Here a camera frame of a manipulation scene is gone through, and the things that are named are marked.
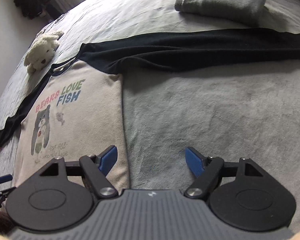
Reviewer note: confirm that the black and cream sweatshirt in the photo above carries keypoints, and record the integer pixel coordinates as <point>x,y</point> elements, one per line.
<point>85,110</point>

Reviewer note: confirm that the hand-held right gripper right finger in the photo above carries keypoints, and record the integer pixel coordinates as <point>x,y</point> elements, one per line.
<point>193,162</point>

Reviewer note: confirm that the person's left forearm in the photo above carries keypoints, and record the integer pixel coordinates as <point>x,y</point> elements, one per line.
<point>0,222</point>

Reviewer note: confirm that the grey bed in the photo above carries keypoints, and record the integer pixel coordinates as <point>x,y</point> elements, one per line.
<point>190,105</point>

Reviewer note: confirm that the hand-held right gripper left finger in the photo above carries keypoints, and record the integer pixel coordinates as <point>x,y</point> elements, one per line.
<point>108,158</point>

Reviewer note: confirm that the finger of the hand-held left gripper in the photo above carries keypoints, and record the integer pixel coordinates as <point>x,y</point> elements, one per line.
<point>4,179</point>
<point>0,196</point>

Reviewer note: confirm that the white plush dog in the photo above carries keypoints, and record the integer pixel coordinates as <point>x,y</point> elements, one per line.
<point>41,53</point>

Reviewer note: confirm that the folded grey sweater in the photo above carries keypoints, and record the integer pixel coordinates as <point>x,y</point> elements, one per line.
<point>222,2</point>

